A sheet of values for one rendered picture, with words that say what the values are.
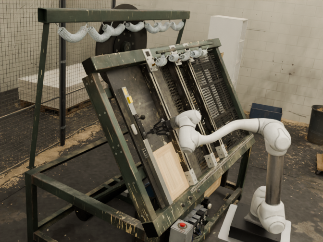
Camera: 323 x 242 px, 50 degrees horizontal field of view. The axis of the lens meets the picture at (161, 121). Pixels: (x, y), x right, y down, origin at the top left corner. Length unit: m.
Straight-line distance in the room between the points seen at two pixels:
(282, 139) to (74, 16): 1.76
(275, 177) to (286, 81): 5.67
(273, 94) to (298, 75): 0.65
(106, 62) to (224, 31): 4.29
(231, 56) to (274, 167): 4.40
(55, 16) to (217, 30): 4.27
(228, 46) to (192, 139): 4.49
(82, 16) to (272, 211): 2.01
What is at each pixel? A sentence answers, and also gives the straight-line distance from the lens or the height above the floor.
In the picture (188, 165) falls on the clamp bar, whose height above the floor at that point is 1.06.
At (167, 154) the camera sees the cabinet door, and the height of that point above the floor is 1.17.
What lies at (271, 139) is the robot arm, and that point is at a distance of 2.26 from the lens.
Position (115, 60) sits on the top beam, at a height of 1.89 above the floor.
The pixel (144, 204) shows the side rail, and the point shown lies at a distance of 2.49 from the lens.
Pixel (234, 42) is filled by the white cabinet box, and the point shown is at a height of 1.64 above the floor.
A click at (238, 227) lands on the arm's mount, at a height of 0.85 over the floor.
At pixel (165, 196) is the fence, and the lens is 2.69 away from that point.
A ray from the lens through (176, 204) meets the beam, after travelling 2.75.
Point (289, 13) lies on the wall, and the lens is 7.82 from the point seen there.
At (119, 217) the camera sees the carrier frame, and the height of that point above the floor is 0.79.
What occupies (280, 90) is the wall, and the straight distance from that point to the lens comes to 8.02.
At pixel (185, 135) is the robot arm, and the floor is 1.56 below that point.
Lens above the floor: 2.40
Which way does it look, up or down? 20 degrees down
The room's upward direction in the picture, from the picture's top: 6 degrees clockwise
